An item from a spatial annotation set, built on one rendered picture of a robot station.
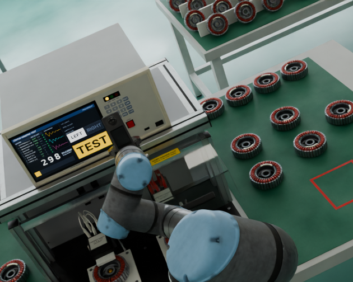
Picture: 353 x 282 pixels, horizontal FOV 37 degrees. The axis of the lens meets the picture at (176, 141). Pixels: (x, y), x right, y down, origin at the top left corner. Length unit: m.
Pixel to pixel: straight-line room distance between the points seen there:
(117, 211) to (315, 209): 0.75
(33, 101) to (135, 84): 0.30
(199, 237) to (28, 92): 0.94
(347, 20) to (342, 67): 1.89
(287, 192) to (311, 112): 0.42
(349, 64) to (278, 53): 1.68
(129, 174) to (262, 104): 1.13
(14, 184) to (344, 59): 1.42
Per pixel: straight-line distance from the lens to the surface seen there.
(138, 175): 1.12
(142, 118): 1.53
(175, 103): 1.66
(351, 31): 4.03
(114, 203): 1.16
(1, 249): 2.08
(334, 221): 1.67
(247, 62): 3.92
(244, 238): 0.82
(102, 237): 1.69
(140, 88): 1.48
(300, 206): 1.72
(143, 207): 1.19
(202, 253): 0.80
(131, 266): 1.69
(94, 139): 1.53
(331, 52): 2.40
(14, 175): 1.69
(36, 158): 1.54
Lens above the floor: 2.01
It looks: 36 degrees down
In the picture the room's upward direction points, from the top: 22 degrees counter-clockwise
